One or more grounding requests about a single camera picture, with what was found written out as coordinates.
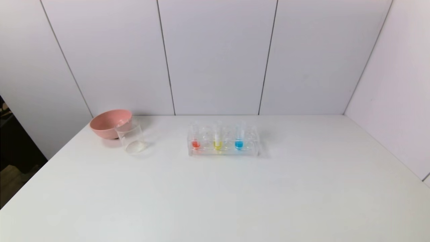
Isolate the blue pigment test tube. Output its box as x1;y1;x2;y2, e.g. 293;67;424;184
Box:
234;121;245;151

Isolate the pink bowl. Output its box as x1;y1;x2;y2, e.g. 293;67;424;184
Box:
89;109;133;140

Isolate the clear glass beaker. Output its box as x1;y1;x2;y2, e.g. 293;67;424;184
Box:
115;119;148;155

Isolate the red pigment test tube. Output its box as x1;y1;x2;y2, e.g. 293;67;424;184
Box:
191;121;202;150

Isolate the clear acrylic test tube rack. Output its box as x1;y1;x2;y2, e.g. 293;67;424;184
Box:
187;125;261;157

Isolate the yellow pigment test tube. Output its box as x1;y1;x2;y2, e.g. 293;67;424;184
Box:
213;121;224;151

